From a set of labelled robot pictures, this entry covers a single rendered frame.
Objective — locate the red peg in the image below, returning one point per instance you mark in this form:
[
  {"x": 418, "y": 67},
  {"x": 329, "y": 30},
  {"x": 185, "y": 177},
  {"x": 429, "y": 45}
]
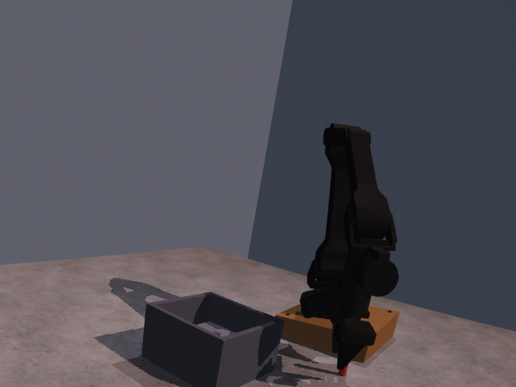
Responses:
[{"x": 342, "y": 372}]

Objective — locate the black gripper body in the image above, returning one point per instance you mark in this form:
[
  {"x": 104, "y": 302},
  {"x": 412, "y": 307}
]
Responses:
[{"x": 353, "y": 305}]

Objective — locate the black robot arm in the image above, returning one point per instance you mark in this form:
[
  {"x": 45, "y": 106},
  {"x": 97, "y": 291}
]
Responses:
[{"x": 357, "y": 213}]

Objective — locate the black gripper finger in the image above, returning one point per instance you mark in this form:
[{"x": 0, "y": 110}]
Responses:
[
  {"x": 346, "y": 353},
  {"x": 335, "y": 345}
]

